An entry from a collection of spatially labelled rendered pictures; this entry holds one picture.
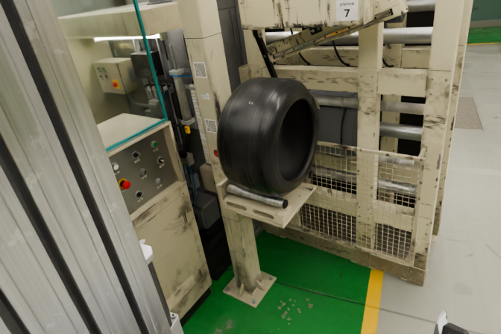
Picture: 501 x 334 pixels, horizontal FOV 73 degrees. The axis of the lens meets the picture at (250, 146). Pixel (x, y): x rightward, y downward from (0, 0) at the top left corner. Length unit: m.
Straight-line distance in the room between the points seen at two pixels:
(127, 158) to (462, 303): 2.06
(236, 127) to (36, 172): 1.18
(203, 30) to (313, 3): 0.48
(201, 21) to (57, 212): 1.35
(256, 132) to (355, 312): 1.39
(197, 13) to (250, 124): 0.54
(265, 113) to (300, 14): 0.48
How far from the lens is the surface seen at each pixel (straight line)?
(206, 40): 1.60
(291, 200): 1.81
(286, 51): 1.82
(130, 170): 1.75
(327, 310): 2.35
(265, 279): 2.51
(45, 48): 0.30
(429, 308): 2.46
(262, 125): 1.37
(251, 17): 1.73
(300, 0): 1.60
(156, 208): 1.85
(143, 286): 0.42
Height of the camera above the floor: 1.87
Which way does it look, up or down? 26 degrees down
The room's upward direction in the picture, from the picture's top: 8 degrees counter-clockwise
